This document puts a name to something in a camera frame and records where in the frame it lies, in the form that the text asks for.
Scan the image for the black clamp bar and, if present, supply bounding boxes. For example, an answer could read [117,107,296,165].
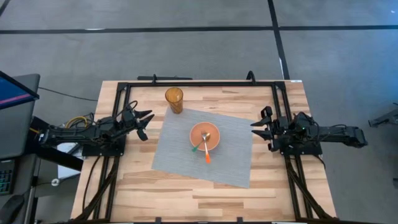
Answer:
[137,74,193,83]

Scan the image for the computer monitor with blue screen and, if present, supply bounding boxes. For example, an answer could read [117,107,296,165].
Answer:
[0,70,40,110]

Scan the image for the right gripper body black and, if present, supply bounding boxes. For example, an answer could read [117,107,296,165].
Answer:
[261,106,290,152]

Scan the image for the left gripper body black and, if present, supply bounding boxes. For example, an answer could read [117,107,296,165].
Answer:
[123,108,149,141]

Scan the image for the amber ribbed plastic cup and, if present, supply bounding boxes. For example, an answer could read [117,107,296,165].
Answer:
[165,86,185,115]

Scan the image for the black metal table frame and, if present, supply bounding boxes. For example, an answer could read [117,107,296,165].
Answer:
[74,81,337,224]

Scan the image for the fork with orange-red handle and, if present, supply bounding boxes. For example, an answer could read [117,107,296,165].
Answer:
[200,130,212,165]

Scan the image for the grey stand base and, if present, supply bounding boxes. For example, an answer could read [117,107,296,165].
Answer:
[368,104,398,128]

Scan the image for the black looped gripper cable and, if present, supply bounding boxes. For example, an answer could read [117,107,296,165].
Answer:
[116,100,139,119]

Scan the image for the black keyboard with lit keys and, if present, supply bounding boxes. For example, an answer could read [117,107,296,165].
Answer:
[0,159,16,196]

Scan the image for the grey woven placemat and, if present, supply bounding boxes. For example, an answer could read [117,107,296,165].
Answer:
[151,106,256,189]

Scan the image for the thin black floor cable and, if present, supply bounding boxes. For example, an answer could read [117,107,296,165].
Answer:
[39,86,99,102]

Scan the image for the pink ceramic bowl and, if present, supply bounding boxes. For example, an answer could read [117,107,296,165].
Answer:
[189,121,221,152]

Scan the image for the spoon with green handle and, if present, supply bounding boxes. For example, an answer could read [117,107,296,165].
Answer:
[192,133,212,153]

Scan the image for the yellow cable bundle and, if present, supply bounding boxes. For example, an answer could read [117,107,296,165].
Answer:
[64,115,90,129]

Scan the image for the black diagonal support beam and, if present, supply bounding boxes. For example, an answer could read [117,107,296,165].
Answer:
[26,139,84,171]

